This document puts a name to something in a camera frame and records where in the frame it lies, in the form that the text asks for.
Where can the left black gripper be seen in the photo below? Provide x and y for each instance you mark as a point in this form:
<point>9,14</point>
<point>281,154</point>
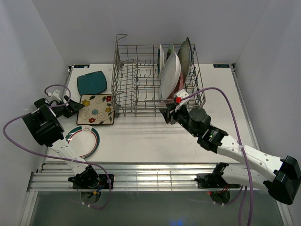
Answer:
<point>72,108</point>

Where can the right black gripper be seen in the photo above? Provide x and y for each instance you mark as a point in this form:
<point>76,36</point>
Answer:
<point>165,114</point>

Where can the cream square flower plate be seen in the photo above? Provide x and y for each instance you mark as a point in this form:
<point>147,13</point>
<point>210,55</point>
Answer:
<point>97,111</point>

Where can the pink dotted scalloped plate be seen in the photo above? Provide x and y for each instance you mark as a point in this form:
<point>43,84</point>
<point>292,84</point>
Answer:
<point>179,86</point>

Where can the white oval platter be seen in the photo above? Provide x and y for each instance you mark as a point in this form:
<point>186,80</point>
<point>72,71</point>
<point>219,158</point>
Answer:
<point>170,76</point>

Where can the speckled beige round plate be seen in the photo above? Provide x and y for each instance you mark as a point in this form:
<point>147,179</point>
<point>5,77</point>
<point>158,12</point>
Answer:
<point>184,55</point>

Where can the mint green flower plate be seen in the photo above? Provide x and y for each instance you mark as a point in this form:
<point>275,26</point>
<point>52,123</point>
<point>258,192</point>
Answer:
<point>171,50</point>

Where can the black square floral plate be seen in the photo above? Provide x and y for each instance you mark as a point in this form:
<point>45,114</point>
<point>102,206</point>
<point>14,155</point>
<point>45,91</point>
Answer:
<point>191,51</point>

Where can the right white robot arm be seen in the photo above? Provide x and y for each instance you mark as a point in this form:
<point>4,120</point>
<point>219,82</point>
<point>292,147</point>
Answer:
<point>280,177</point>

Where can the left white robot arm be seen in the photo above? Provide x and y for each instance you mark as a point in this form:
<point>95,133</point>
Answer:
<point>45,128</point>

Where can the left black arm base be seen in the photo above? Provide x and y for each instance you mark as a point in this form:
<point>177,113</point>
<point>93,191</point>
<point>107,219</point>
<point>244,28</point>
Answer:
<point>90,183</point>

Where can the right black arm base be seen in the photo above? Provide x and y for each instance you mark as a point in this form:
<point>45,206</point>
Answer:
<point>210,181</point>

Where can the teal square plate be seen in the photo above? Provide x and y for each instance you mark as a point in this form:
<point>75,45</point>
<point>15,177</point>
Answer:
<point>92,83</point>

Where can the round plate red teal rim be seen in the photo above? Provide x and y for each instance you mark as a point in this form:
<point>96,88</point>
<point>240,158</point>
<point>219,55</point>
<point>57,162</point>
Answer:
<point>84,140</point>

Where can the left logo sticker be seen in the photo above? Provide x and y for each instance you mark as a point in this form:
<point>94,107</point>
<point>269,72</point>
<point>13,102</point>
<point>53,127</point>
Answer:
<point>81,66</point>

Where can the logo sticker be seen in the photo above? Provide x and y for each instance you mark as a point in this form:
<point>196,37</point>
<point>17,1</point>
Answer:
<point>81,66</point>
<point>221,65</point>

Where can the right logo sticker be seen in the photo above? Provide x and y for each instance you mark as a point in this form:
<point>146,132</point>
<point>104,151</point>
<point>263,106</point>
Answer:
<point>221,65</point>

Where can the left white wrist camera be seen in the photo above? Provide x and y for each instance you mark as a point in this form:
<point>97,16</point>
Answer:
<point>54,96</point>

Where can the grey wire dish rack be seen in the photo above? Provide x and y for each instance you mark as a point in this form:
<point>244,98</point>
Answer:
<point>135,82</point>

